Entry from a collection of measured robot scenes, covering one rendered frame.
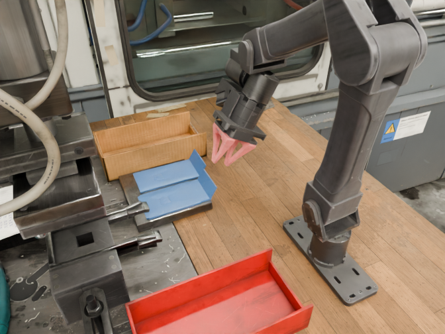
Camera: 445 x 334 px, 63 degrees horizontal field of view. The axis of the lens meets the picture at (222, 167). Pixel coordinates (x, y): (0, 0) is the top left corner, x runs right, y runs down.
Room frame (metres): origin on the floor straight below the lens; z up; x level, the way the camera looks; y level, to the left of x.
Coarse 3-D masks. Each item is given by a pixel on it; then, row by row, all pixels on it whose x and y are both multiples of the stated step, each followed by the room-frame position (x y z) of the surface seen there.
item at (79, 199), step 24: (48, 120) 0.40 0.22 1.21; (72, 120) 0.45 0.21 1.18; (0, 144) 0.40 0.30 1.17; (24, 144) 0.38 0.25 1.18; (72, 144) 0.39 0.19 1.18; (0, 168) 0.35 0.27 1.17; (24, 168) 0.36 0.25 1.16; (72, 168) 0.37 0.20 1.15; (24, 192) 0.34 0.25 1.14; (48, 192) 0.34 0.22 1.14; (72, 192) 0.34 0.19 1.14; (96, 192) 0.34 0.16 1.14; (24, 216) 0.30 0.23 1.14; (48, 216) 0.31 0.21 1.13; (72, 216) 0.32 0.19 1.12; (96, 216) 0.33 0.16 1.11
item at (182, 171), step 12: (192, 156) 0.70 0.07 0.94; (156, 168) 0.67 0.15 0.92; (168, 168) 0.67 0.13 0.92; (180, 168) 0.67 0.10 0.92; (192, 168) 0.67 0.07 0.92; (204, 168) 0.64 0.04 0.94; (144, 180) 0.62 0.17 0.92; (156, 180) 0.62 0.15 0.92; (168, 180) 0.62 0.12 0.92; (180, 180) 0.62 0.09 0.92
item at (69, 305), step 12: (84, 240) 0.41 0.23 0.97; (120, 276) 0.34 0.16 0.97; (84, 288) 0.32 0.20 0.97; (108, 288) 0.33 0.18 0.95; (120, 288) 0.34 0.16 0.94; (60, 300) 0.30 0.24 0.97; (72, 300) 0.31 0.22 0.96; (108, 300) 0.33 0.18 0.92; (120, 300) 0.33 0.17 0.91; (72, 312) 0.30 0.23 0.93
